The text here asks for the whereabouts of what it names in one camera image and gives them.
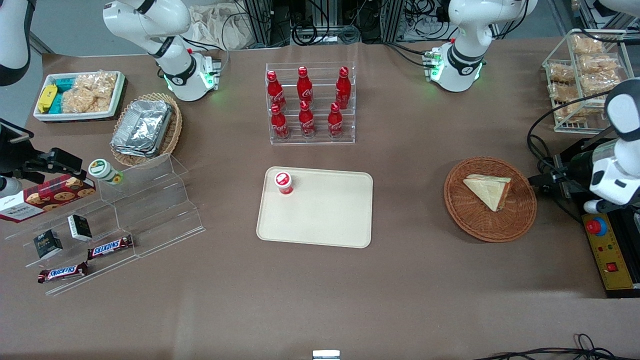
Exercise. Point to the red emergency stop button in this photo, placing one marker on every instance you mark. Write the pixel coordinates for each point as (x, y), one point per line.
(596, 226)

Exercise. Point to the clear acrylic stepped display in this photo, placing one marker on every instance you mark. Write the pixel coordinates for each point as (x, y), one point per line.
(160, 210)

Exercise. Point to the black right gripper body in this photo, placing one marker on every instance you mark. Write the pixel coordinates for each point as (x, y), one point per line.
(29, 163)

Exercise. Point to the stack of foil trays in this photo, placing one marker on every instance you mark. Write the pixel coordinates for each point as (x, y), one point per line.
(142, 127)

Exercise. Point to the red lidded cup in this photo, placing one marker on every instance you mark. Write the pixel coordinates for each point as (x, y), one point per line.
(283, 182)

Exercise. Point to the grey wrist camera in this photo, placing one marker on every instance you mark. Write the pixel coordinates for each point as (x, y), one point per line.
(9, 187)
(597, 206)

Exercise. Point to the green lidded cup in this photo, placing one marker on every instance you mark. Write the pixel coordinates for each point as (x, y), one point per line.
(102, 170)

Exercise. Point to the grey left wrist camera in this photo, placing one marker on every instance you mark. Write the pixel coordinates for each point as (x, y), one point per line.
(597, 206)

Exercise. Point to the brown Snickers bar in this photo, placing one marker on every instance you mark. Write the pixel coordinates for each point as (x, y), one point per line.
(62, 272)
(111, 247)

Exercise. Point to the small black box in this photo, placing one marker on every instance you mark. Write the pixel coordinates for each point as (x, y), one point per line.
(47, 244)
(80, 227)

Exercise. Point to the red tartan cookie box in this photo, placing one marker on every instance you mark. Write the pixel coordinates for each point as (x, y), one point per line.
(50, 197)

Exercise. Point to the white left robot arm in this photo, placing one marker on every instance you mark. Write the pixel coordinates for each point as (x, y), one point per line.
(467, 55)

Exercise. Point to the white rectangular bin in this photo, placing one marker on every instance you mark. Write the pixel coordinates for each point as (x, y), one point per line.
(75, 116)

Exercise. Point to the yellow emergency stop box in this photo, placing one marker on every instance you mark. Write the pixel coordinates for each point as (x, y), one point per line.
(612, 260)

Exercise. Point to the triangular sandwich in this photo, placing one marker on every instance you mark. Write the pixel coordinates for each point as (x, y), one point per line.
(490, 191)

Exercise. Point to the small white box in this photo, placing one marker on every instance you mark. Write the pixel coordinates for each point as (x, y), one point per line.
(326, 355)

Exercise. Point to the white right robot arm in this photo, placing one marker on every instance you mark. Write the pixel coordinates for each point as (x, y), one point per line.
(170, 45)

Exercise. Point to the beige crumpled cloth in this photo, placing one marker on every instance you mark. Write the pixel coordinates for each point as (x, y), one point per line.
(215, 27)

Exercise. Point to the teal snack pack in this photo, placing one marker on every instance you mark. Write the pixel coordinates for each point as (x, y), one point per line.
(61, 86)

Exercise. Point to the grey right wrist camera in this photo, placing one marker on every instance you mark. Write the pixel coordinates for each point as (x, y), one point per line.
(9, 187)

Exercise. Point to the yellow snack pack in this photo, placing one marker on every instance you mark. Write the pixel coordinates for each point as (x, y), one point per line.
(47, 97)

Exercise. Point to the round brown wicker basket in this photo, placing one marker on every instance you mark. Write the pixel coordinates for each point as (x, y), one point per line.
(465, 220)

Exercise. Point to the red cola bottle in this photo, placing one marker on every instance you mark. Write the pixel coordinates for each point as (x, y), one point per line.
(343, 89)
(335, 121)
(274, 90)
(279, 122)
(304, 87)
(306, 120)

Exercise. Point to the bag of rice crackers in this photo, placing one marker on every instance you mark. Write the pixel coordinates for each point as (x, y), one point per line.
(90, 92)

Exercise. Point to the oval tan wicker basket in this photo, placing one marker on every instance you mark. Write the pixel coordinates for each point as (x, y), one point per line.
(172, 135)

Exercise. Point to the bagged fried snack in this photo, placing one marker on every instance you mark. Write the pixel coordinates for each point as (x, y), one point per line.
(564, 92)
(575, 112)
(586, 44)
(599, 84)
(561, 72)
(598, 64)

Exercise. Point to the cream plastic tray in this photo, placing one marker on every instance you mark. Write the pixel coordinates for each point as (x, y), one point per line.
(320, 215)

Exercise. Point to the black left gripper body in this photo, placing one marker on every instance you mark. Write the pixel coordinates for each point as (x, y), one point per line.
(578, 169)

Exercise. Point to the clear acrylic bottle rack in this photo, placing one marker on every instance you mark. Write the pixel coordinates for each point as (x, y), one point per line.
(320, 137)

